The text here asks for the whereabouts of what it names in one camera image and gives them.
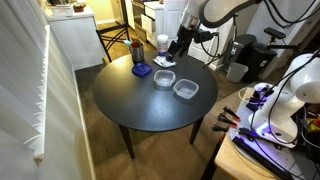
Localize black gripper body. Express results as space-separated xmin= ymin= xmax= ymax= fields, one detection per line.
xmin=173 ymin=25 xmax=198 ymax=52

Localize clear plastic lunchbox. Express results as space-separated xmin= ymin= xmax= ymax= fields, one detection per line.
xmin=153 ymin=69 xmax=177 ymax=88
xmin=172 ymin=78 xmax=200 ymax=100

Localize white wipes canister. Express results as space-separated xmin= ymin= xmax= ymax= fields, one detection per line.
xmin=156 ymin=34 xmax=170 ymax=57

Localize checkered dish cloth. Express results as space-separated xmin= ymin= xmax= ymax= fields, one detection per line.
xmin=152 ymin=55 xmax=178 ymax=69

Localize metal utensil cup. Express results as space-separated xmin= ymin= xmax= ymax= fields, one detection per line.
xmin=129 ymin=42 xmax=145 ymax=64

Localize blue plastic lunchbox lid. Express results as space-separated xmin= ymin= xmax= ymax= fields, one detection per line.
xmin=131 ymin=61 xmax=153 ymax=78

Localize white drawer cabinet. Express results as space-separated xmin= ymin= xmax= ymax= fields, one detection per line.
xmin=131 ymin=0 xmax=165 ymax=48

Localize grey waste bin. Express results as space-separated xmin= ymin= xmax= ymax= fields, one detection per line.
xmin=226 ymin=61 xmax=250 ymax=84

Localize round black table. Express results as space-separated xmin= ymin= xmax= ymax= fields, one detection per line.
xmin=92 ymin=49 xmax=219 ymax=160

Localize black metal chair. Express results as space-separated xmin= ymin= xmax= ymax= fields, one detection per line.
xmin=95 ymin=22 xmax=132 ymax=64

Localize black trash can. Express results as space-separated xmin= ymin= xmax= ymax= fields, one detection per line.
xmin=229 ymin=33 xmax=278 ymax=83

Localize black orange clamp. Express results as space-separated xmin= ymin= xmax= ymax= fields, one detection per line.
xmin=211 ymin=123 xmax=232 ymax=133
xmin=222 ymin=105 xmax=241 ymax=123
xmin=216 ymin=113 xmax=240 ymax=130

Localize white kitchen counter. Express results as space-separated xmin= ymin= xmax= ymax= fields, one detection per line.
xmin=44 ymin=6 xmax=106 ymax=71

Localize red bowl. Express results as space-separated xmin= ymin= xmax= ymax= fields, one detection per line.
xmin=72 ymin=2 xmax=87 ymax=14

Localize white counter basket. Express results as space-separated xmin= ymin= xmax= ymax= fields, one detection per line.
xmin=50 ymin=4 xmax=75 ymax=18

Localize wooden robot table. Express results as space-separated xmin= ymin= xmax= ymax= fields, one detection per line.
xmin=214 ymin=86 xmax=320 ymax=180

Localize white window blinds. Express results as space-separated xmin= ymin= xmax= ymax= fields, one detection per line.
xmin=0 ymin=0 xmax=51 ymax=168

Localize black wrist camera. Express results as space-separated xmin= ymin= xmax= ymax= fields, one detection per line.
xmin=193 ymin=29 xmax=220 ymax=44

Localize black camera on stand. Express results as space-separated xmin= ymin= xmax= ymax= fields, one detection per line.
xmin=263 ymin=27 xmax=301 ymax=51

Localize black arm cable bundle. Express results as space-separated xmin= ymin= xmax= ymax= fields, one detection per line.
xmin=199 ymin=0 xmax=320 ymax=144

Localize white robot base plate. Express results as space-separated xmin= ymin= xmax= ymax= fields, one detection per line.
xmin=229 ymin=99 xmax=303 ymax=180

